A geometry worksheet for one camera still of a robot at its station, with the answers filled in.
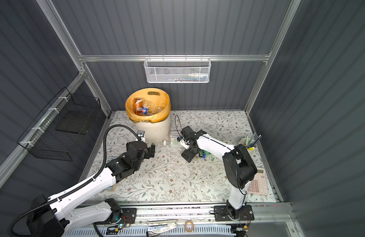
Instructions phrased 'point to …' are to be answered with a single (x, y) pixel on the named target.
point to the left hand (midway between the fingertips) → (145, 144)
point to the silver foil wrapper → (154, 230)
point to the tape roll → (187, 230)
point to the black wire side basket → (59, 131)
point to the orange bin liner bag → (158, 98)
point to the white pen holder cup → (250, 144)
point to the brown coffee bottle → (137, 105)
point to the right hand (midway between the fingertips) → (193, 152)
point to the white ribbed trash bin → (156, 132)
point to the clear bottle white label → (173, 142)
